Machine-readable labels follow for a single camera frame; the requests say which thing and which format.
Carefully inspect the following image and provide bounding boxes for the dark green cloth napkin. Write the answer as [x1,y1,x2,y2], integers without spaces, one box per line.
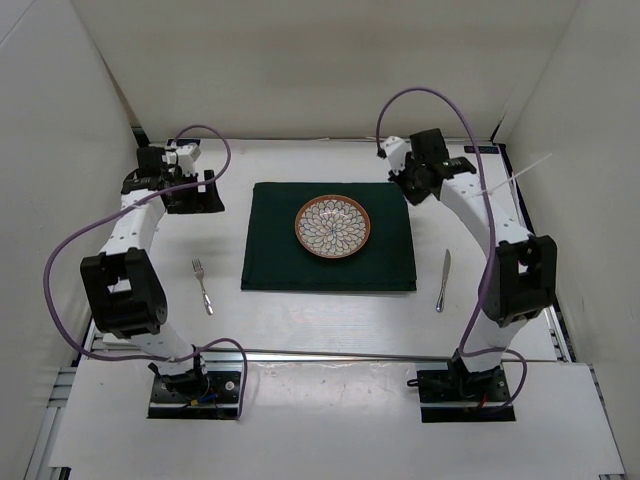
[241,182,417,292]

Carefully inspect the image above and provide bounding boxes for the silver knife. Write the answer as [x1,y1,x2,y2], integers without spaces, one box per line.
[435,249,452,313]

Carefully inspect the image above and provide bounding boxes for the orange patterned plate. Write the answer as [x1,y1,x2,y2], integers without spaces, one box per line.
[294,194,371,259]

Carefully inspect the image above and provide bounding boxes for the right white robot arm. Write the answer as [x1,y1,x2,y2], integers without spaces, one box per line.
[378,129,557,400]

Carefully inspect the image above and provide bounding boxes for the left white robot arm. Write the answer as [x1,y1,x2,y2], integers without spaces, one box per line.
[80,143,224,400]

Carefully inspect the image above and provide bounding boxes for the silver fork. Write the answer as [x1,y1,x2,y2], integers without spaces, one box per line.
[192,259,214,316]

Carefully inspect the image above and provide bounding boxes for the white zip tie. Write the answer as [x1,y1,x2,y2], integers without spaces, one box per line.
[477,153,554,199]

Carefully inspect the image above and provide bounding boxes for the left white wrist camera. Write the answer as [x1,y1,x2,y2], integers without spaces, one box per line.
[163,143,200,177]

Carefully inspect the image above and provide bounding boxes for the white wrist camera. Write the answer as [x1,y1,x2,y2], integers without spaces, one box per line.
[163,143,200,177]
[377,136,411,176]

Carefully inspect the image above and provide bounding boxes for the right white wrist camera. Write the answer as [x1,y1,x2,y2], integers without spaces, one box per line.
[377,136,411,176]

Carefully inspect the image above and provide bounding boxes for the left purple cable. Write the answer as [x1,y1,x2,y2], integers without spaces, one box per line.
[43,124,247,420]

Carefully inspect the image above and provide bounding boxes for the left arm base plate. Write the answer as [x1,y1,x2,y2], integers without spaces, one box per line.
[147,364,246,420]

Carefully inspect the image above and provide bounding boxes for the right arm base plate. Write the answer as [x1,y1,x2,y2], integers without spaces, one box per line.
[406,368,516,424]

